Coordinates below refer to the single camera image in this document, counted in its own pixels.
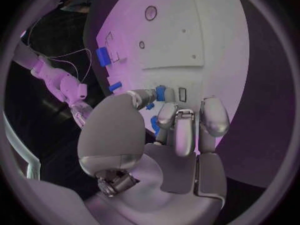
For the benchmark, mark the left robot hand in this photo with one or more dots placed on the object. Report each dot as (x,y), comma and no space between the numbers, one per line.
(112,131)

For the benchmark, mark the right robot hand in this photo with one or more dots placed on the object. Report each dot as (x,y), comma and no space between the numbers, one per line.
(80,112)

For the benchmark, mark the blue plug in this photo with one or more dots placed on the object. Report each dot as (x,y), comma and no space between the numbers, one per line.
(160,94)

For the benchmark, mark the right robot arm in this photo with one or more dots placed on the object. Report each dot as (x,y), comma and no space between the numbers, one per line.
(54,75)

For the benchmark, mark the white task board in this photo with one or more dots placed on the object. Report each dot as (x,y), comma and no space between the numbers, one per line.
(168,41)

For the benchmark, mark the small blue peg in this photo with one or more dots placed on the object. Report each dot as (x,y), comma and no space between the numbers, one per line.
(150,106)

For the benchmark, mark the blue block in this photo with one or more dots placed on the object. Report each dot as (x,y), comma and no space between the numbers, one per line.
(103,57)

